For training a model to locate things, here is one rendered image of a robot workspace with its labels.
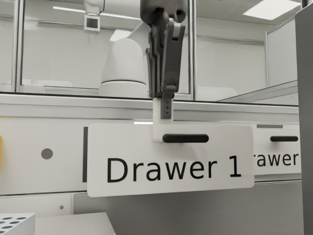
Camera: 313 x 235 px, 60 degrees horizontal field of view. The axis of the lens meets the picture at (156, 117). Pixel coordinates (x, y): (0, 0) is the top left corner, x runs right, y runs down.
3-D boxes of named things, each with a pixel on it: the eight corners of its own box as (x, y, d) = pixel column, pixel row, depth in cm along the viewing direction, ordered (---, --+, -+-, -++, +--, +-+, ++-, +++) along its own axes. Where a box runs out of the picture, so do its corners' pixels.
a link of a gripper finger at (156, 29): (175, 31, 44) (178, 27, 43) (176, 99, 43) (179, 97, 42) (152, 28, 43) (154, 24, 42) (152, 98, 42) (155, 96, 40)
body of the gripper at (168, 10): (134, 5, 47) (134, 57, 47) (147, -23, 39) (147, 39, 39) (174, 10, 50) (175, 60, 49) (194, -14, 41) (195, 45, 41)
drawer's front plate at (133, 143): (255, 187, 48) (253, 125, 49) (87, 197, 40) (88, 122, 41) (248, 185, 50) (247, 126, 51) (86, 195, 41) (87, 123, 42)
